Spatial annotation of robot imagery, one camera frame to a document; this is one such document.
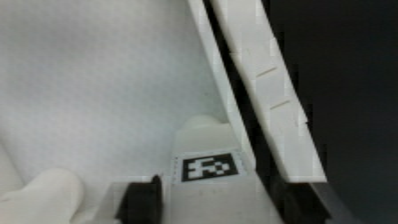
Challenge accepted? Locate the white square desk top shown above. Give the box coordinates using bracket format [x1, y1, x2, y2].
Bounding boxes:
[0, 0, 246, 224]

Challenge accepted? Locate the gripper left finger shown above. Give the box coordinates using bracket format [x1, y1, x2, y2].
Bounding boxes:
[115, 175, 163, 224]

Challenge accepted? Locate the white front fence bar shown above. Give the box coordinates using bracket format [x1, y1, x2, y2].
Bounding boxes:
[209, 0, 326, 183]

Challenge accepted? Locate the white desk leg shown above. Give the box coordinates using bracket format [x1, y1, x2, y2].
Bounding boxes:
[0, 168, 83, 224]
[166, 115, 282, 224]

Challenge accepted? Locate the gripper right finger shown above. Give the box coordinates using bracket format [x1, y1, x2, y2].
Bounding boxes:
[271, 181, 355, 224]

